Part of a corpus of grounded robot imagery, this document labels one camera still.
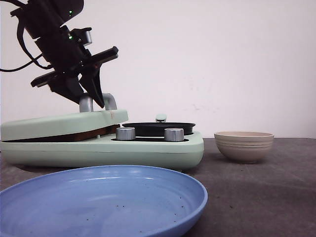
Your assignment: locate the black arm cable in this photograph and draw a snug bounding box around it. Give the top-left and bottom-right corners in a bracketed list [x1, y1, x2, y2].
[0, 21, 54, 73]

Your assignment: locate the mint green breakfast maker base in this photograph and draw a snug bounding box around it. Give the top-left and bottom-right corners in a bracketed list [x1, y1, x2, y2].
[0, 132, 204, 170]

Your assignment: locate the left silver control knob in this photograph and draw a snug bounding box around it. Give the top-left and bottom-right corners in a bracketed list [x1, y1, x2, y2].
[116, 127, 136, 141]

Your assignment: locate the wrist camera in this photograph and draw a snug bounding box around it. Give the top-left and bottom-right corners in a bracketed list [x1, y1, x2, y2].
[68, 27, 92, 46]

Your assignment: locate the mint green hinged lid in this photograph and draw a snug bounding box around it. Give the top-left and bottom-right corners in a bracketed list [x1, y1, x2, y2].
[0, 93, 129, 143]

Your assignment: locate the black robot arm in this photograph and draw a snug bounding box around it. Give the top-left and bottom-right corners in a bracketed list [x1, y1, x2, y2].
[10, 0, 119, 108]

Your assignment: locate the right silver control knob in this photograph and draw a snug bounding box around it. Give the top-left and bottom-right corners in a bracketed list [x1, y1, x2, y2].
[164, 128, 185, 142]

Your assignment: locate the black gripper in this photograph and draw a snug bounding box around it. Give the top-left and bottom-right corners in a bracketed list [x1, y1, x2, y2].
[31, 26, 119, 108]

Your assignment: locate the grey table cloth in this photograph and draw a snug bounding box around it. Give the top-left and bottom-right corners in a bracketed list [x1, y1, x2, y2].
[0, 138, 316, 237]

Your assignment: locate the black round frying pan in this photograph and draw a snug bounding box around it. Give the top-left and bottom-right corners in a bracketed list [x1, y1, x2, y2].
[122, 122, 196, 137]

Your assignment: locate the blue plastic plate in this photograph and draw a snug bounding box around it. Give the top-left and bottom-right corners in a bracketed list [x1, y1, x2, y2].
[0, 165, 208, 237]

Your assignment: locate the white bread slice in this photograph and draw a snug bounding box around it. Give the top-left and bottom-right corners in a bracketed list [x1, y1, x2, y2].
[71, 124, 119, 142]

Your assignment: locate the silver control knob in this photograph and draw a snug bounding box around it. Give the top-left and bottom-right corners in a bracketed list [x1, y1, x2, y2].
[116, 127, 136, 141]
[164, 128, 185, 142]

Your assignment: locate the beige ribbed bowl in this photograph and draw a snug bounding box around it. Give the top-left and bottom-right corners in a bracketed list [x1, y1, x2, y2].
[214, 131, 274, 163]

